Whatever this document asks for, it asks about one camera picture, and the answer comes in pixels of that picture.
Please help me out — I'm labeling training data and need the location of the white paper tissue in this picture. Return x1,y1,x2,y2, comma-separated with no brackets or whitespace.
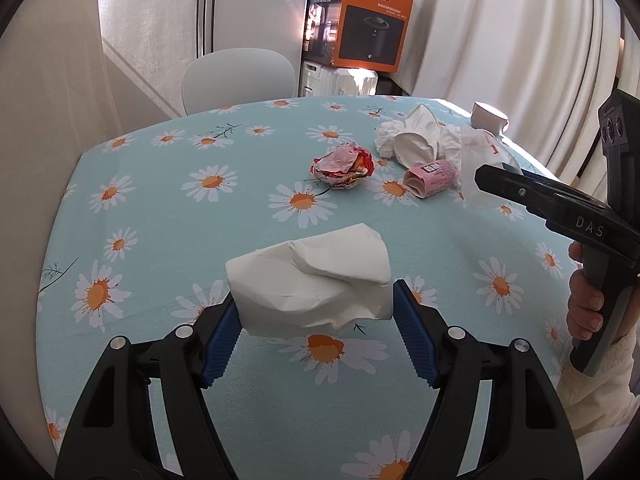
225,223,392,338

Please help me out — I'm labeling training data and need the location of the white chair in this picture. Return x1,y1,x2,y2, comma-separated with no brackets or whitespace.
181,49,297,116

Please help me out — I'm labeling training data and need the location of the white paper towel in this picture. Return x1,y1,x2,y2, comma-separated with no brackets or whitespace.
392,104,463,168

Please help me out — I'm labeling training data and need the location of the clear plastic bag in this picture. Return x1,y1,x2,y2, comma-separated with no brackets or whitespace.
452,127,523,211

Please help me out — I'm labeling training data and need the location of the red snack wrapper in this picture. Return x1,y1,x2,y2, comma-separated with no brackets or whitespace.
307,144,376,191

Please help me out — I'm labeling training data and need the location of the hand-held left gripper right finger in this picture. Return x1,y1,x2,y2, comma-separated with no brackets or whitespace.
392,280,583,480

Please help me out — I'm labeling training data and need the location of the person's right hand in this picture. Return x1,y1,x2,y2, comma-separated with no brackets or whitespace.
567,242,608,343

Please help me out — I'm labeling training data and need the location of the pink packet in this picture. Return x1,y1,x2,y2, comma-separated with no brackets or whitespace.
403,158,458,199

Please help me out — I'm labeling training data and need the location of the white curtain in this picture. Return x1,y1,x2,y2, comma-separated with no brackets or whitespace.
390,0,627,181

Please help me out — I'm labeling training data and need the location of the white napkin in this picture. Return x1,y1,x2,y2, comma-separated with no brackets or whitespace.
374,120,412,159

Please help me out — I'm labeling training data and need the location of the white appliance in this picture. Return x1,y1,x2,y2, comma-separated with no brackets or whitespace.
300,60,378,98

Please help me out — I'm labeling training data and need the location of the daisy print tablecloth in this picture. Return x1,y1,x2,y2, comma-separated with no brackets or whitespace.
37,95,601,480

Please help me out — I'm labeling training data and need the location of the white paper cup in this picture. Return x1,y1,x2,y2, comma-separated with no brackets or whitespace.
471,101,510,136

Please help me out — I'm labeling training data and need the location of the orange cardboard appliance box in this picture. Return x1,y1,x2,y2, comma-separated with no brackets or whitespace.
302,0,416,73

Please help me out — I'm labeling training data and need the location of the white refrigerator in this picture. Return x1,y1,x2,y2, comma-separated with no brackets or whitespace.
97,0,313,117

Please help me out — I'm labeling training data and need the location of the person's right forearm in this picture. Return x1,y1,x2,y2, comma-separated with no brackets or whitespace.
554,330,640,442

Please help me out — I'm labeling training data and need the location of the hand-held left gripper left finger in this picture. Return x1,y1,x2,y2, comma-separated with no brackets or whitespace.
54,292,246,480

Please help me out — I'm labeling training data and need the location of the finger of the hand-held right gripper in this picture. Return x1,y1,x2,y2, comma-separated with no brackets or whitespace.
475,164,563,221
520,170,610,208

